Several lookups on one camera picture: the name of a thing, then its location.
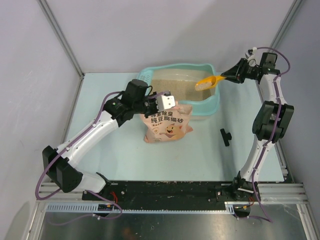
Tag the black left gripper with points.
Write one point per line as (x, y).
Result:
(155, 110)

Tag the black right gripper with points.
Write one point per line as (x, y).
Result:
(236, 73)

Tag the yellow plastic litter scoop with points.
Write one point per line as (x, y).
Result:
(208, 82)

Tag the pink cat litter bag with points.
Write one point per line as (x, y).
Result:
(168, 125)

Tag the teal and beige litter box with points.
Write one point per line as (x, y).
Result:
(186, 72)

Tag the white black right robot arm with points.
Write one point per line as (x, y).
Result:
(270, 123)

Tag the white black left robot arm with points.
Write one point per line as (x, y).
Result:
(60, 163)

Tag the beige cat litter in box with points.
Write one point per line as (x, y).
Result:
(182, 90)

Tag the black t-shaped plastic part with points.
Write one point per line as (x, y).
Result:
(226, 136)

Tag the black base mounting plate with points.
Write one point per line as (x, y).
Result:
(179, 203)

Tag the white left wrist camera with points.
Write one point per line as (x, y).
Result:
(165, 102)

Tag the right aluminium corner post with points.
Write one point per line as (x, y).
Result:
(286, 23)

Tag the aluminium corner post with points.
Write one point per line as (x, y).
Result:
(55, 26)
(286, 23)

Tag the aluminium frame rail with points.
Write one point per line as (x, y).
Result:
(267, 192)

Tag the white slotted cable duct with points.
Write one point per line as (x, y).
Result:
(67, 207)

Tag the left aluminium corner post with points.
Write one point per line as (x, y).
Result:
(55, 26)

